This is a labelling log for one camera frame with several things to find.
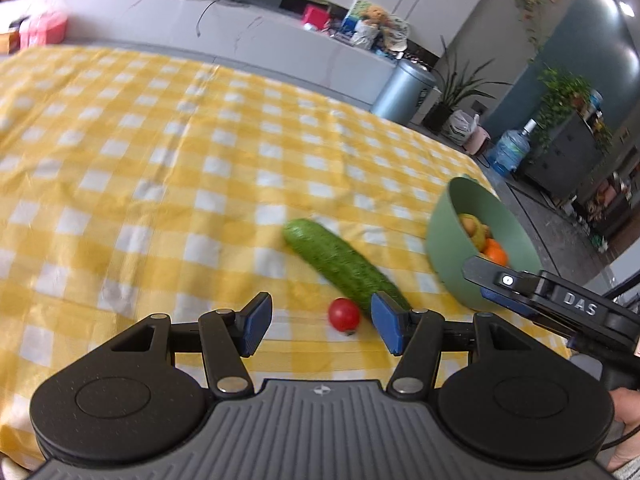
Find hanging green vine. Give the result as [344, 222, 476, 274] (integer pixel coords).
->
[507, 0, 544, 57]

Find dark grey cabinet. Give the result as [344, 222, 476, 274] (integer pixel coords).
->
[516, 109, 604, 202]

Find yellow checkered tablecloth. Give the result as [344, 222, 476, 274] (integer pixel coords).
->
[0, 44, 574, 472]

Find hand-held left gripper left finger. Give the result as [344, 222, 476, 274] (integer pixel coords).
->
[102, 292, 273, 396]

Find trailing green plant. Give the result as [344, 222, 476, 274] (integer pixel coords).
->
[536, 66, 592, 147]

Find green cucumber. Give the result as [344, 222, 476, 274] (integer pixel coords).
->
[282, 218, 412, 319]

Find pink storage boxes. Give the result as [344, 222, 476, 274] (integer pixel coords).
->
[19, 12, 69, 49]

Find person's right hand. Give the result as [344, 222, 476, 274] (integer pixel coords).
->
[606, 388, 640, 472]

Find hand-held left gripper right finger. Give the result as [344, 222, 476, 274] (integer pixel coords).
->
[371, 292, 541, 397]

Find grey round trash can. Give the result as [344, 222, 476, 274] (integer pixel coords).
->
[370, 58, 436, 125]

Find white plastic bag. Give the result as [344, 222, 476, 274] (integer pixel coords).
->
[446, 110, 481, 144]

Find long-leaf plant in black pot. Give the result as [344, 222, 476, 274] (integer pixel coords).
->
[422, 35, 512, 134]

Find white marble TV console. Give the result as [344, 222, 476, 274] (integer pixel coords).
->
[0, 0, 397, 112]

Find green colander bowl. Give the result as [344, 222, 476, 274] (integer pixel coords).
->
[425, 175, 544, 311]

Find blue water jug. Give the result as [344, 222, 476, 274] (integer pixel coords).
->
[489, 118, 539, 177]

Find red cherry tomato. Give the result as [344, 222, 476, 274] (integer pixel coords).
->
[327, 297, 362, 336]

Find small red box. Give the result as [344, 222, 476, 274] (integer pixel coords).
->
[302, 4, 332, 31]

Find brown teddy bear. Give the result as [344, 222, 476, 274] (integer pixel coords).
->
[361, 5, 389, 29]

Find orange mandarin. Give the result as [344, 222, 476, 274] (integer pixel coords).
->
[482, 239, 510, 267]

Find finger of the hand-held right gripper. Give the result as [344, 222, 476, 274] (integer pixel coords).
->
[461, 256, 542, 295]
[479, 286, 540, 318]

